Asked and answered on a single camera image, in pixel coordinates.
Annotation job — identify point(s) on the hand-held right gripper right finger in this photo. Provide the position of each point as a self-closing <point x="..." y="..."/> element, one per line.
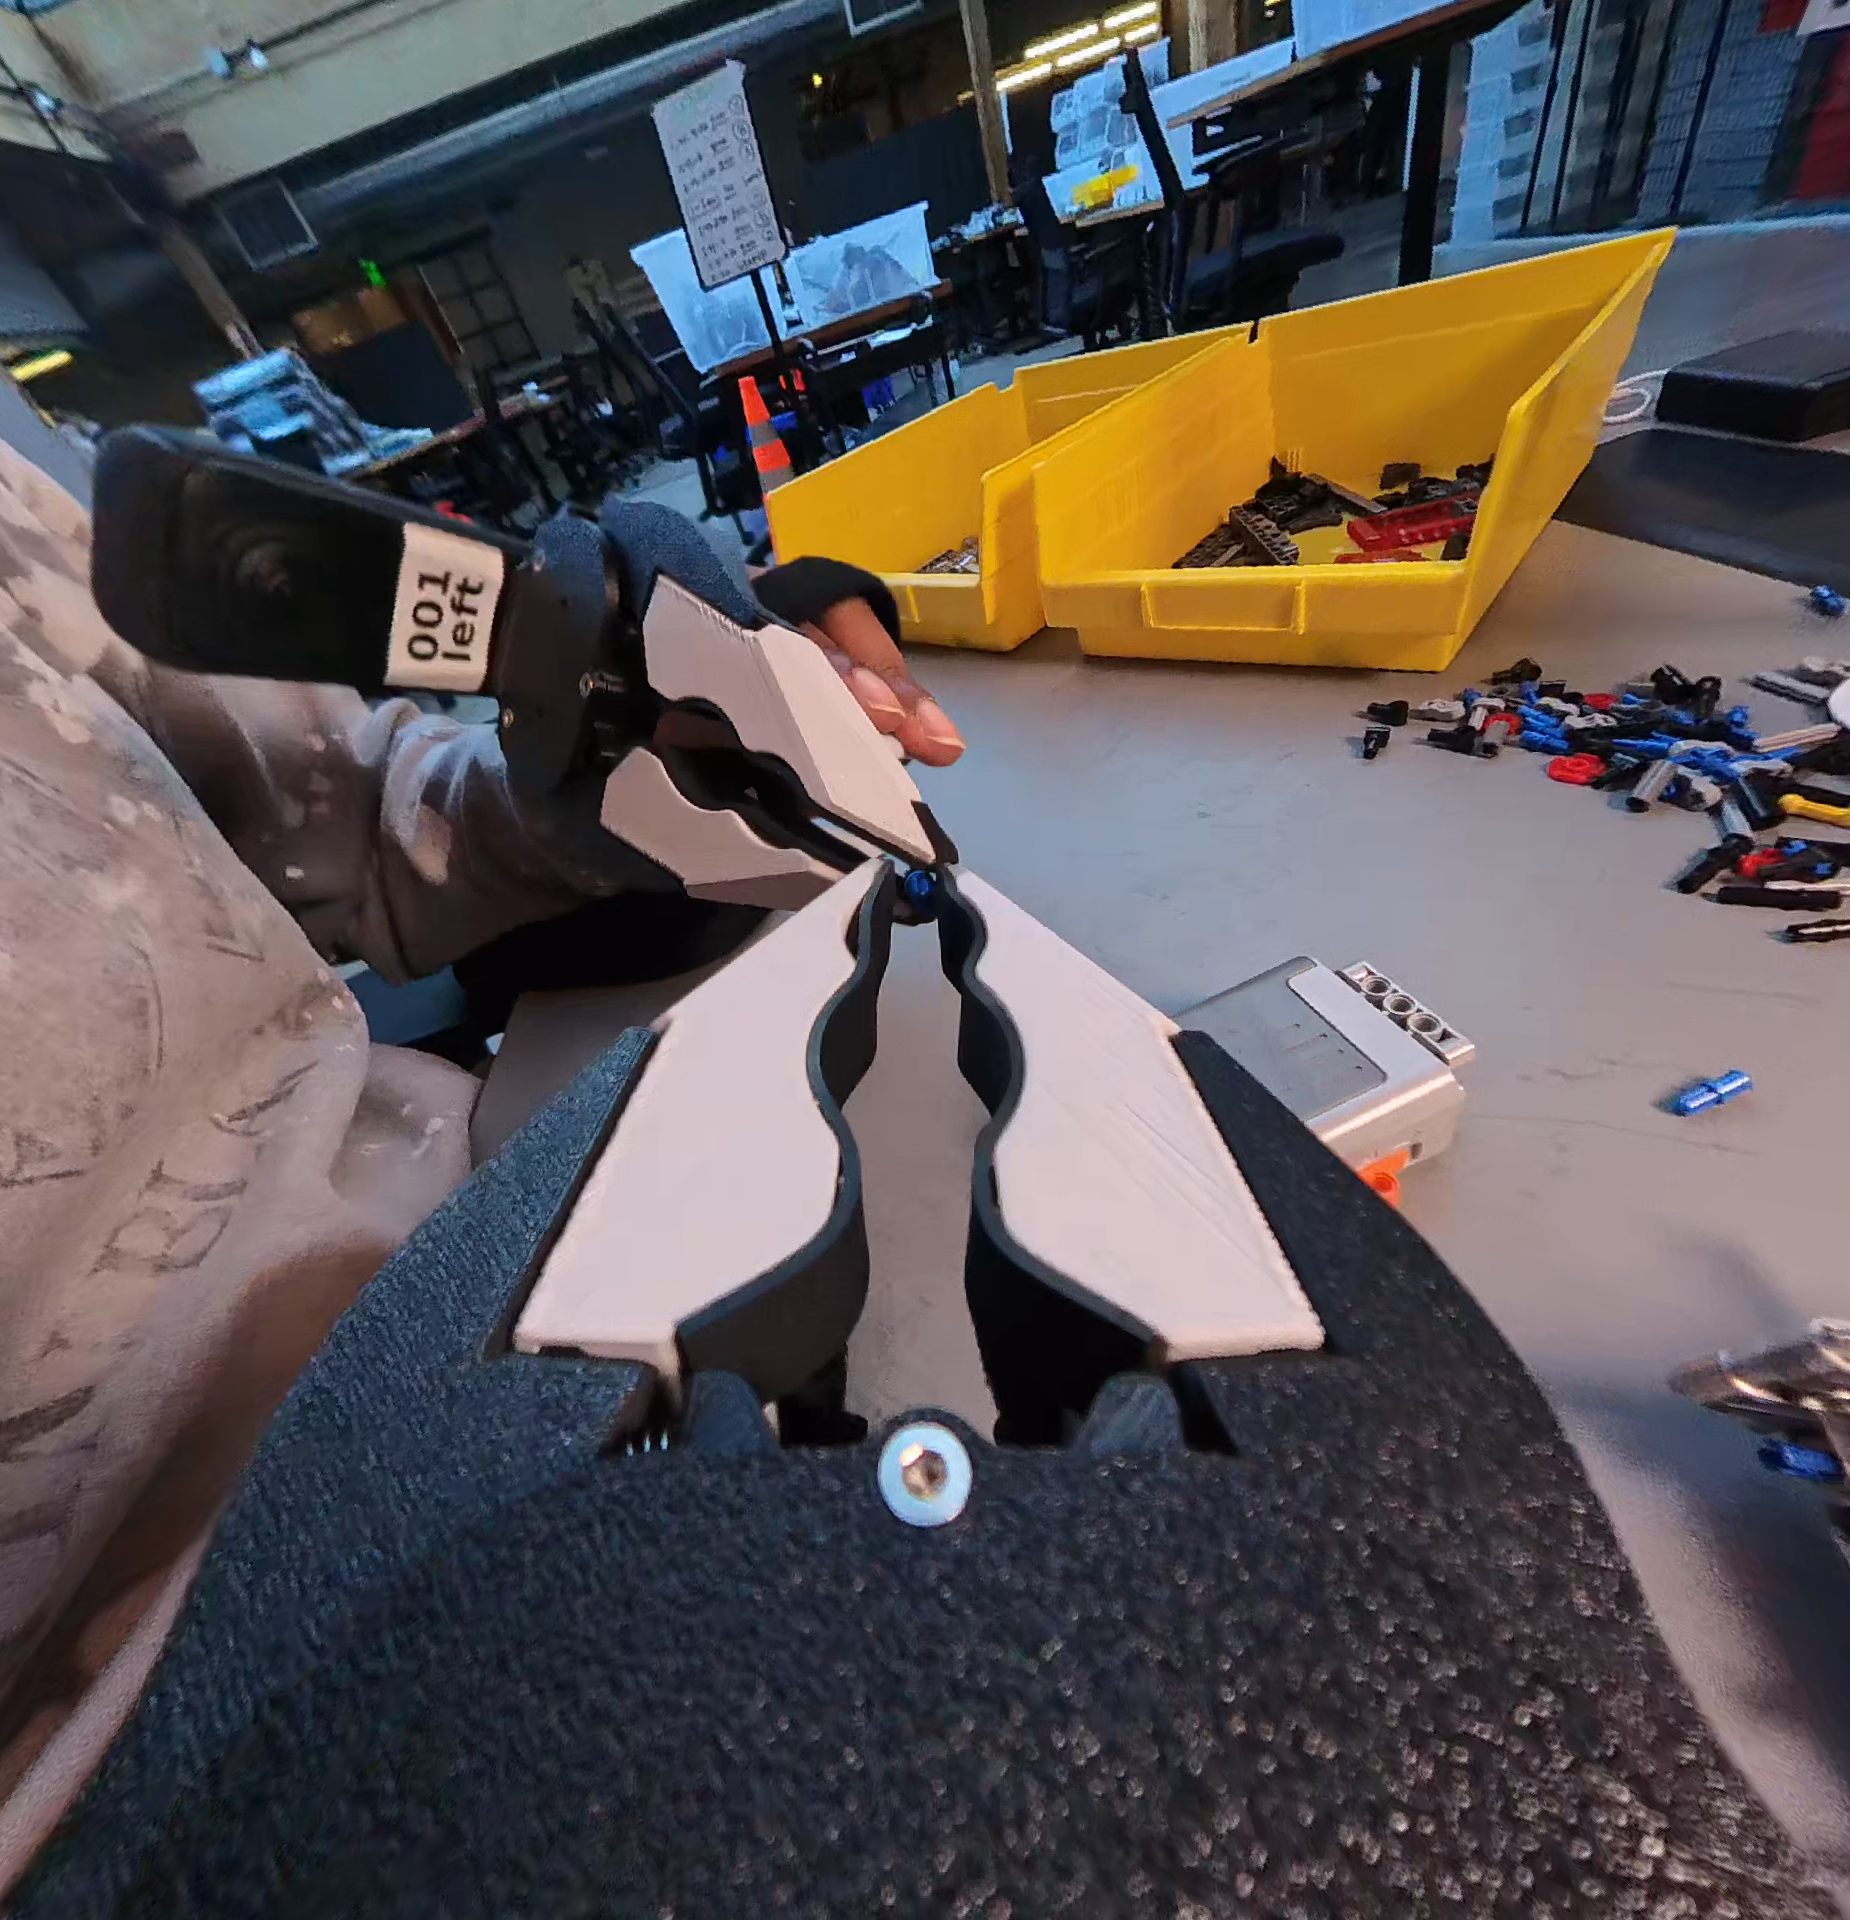
<point x="1150" y="1200"/>

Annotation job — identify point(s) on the grey desk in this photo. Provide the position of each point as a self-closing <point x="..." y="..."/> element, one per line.
<point x="1225" y="841"/>

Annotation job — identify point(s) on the red transparent panel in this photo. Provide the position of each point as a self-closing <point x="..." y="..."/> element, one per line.
<point x="1412" y="527"/>

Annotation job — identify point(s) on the person's left hand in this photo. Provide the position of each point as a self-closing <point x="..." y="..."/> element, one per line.
<point x="890" y="695"/>

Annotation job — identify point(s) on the black power adapter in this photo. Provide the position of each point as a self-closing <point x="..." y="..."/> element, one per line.
<point x="1781" y="386"/>

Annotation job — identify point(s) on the black office chair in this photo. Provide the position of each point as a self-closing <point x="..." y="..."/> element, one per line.
<point x="1197" y="224"/>

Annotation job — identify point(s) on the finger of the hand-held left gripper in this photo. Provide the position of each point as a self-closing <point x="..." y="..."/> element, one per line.
<point x="761" y="692"/>
<point x="702" y="841"/>

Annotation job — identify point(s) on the black beam frame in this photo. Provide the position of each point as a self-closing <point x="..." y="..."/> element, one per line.
<point x="1272" y="518"/>

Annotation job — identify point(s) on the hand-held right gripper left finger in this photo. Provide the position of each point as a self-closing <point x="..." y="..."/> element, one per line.
<point x="671" y="1200"/>

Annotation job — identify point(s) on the grey battery box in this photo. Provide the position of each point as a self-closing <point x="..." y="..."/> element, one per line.
<point x="1315" y="1051"/>

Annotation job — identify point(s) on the pile of mixed building pieces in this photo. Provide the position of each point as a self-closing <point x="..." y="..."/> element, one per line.
<point x="1647" y="750"/>

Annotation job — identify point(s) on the grey transparent engine model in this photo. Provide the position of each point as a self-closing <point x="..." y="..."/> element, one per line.
<point x="1812" y="1440"/>

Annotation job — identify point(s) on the orange traffic cone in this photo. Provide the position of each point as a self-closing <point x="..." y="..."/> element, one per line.
<point x="767" y="444"/>

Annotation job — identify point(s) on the white sign board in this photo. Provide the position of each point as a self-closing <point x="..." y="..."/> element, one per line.
<point x="716" y="174"/>

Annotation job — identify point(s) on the yellow plastic bin with parts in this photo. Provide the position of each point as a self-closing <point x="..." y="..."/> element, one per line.
<point x="1315" y="615"/>

